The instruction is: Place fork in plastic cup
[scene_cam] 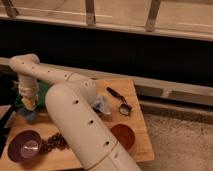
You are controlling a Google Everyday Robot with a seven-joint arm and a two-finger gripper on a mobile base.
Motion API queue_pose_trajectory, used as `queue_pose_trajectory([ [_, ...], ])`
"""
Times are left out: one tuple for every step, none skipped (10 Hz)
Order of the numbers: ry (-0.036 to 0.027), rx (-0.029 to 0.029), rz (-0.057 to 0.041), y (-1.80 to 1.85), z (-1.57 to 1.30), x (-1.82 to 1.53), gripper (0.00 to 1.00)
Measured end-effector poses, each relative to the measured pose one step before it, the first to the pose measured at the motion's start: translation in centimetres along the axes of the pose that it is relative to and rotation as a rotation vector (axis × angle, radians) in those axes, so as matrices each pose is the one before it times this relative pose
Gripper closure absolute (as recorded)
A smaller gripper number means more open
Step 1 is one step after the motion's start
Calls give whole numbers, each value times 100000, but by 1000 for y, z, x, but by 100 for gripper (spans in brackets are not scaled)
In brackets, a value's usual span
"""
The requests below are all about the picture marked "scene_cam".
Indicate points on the wooden table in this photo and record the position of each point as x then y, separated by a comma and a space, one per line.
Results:
66, 159

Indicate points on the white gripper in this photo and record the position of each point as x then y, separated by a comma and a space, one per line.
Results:
28, 89

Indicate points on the green cloth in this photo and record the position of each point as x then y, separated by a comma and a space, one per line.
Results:
43, 88

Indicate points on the red bowl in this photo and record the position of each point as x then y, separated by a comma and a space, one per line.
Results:
124, 134

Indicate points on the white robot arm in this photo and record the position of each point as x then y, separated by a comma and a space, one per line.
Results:
68, 102

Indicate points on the blue object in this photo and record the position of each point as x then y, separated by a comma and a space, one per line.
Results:
29, 115

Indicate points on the black vegetable peeler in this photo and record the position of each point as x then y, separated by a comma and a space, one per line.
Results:
125, 108

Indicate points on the purple bowl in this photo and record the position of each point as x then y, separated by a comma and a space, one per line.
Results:
24, 146

